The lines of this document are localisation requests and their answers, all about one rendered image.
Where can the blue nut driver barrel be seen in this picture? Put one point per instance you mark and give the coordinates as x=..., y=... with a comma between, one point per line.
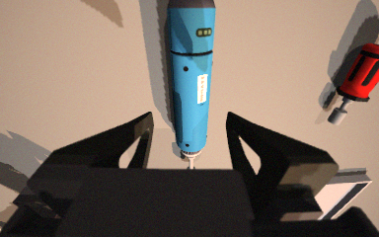
x=191, y=26

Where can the beige rectangular tray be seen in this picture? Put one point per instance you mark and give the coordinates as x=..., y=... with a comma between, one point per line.
x=332, y=199

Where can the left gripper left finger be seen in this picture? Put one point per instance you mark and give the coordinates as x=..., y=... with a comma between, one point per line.
x=103, y=150

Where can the red-handled nut driver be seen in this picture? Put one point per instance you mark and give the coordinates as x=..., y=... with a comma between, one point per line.
x=361, y=78

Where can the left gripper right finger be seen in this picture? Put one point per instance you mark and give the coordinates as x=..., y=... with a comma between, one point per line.
x=289, y=168

